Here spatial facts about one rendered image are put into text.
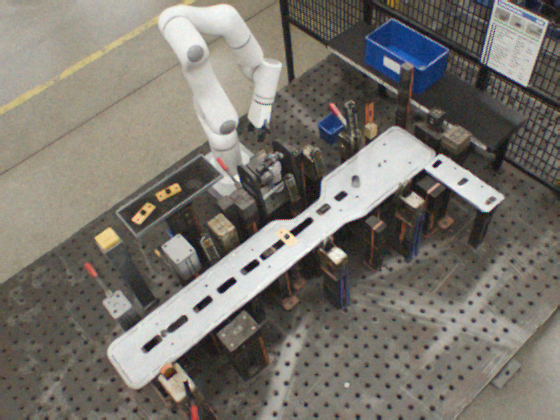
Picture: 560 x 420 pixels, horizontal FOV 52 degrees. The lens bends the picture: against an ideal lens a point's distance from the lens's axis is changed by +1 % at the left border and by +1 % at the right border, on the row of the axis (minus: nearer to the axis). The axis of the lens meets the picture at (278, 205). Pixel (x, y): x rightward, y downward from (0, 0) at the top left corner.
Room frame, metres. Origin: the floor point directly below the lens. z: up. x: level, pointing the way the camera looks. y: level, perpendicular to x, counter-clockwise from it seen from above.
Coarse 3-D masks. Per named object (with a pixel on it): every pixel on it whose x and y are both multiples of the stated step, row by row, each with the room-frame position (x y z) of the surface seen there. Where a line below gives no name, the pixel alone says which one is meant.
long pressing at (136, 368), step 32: (352, 160) 1.40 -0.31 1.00; (416, 160) 1.35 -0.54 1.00; (320, 192) 1.28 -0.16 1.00; (352, 192) 1.25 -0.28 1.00; (384, 192) 1.23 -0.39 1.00; (288, 224) 1.16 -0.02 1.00; (320, 224) 1.14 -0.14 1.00; (256, 256) 1.05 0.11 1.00; (288, 256) 1.03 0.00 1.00; (192, 288) 0.97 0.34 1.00; (256, 288) 0.93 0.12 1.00; (160, 320) 0.87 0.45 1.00; (192, 320) 0.85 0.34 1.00; (224, 320) 0.83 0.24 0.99; (128, 352) 0.78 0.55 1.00; (160, 352) 0.76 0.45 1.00; (128, 384) 0.68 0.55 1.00
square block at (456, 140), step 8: (456, 128) 1.42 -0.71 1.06; (448, 136) 1.39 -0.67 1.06; (456, 136) 1.38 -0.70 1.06; (464, 136) 1.37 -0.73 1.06; (440, 144) 1.40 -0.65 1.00; (448, 144) 1.37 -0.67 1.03; (456, 144) 1.35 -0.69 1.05; (464, 144) 1.36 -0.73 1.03; (440, 152) 1.40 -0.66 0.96; (448, 152) 1.37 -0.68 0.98; (456, 152) 1.34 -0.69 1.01; (464, 152) 1.37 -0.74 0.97; (456, 160) 1.35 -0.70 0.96; (464, 160) 1.38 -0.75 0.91
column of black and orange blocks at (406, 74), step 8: (408, 64) 1.66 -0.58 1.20; (400, 72) 1.66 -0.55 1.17; (408, 72) 1.63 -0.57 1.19; (400, 80) 1.65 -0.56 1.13; (408, 80) 1.63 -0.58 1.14; (400, 88) 1.65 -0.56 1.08; (408, 88) 1.63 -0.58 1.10; (400, 96) 1.65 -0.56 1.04; (408, 96) 1.63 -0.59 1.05; (400, 104) 1.65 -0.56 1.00; (408, 104) 1.64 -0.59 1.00; (400, 112) 1.64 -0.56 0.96; (408, 112) 1.64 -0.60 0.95; (400, 120) 1.64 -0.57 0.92
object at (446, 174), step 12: (444, 156) 1.34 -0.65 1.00; (432, 168) 1.30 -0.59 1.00; (444, 168) 1.29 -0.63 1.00; (456, 168) 1.28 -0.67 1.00; (444, 180) 1.23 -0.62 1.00; (456, 180) 1.22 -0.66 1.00; (480, 180) 1.21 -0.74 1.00; (456, 192) 1.17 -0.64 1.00; (468, 192) 1.16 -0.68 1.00; (480, 192) 1.15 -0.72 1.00; (492, 192) 1.14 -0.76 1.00; (480, 204) 1.10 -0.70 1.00; (492, 204) 1.09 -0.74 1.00
